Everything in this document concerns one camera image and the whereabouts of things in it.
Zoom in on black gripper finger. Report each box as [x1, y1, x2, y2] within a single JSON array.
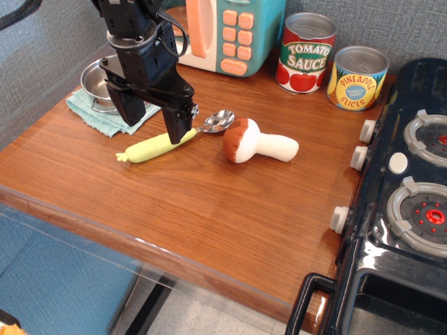
[[106, 80, 146, 126], [162, 99, 198, 144]]

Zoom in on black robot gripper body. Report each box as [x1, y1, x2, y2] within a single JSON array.
[[101, 22, 194, 107]]

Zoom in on plush brown white mushroom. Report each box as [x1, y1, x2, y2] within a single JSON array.
[[223, 118, 300, 163]]

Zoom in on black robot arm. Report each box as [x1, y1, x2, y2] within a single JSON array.
[[93, 1, 198, 144]]

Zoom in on small stainless steel pan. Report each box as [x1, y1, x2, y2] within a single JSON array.
[[80, 55, 119, 115]]

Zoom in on teal folded cloth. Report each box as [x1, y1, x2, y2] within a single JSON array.
[[66, 89, 161, 137]]

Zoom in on teal toy microwave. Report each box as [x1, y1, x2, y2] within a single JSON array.
[[162, 0, 286, 77]]

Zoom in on tomato sauce can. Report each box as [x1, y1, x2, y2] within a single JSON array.
[[276, 12, 337, 94]]

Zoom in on pineapple slices can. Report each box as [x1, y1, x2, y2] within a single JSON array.
[[327, 46, 390, 111]]

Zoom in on orange object at corner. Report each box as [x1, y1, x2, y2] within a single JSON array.
[[0, 310, 27, 335]]

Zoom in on black toy stove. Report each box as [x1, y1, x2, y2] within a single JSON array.
[[286, 58, 446, 334]]

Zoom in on spoon with yellow-green handle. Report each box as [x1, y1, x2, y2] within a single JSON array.
[[116, 110, 235, 163]]

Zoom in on black cable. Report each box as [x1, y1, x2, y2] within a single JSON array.
[[0, 0, 43, 31]]

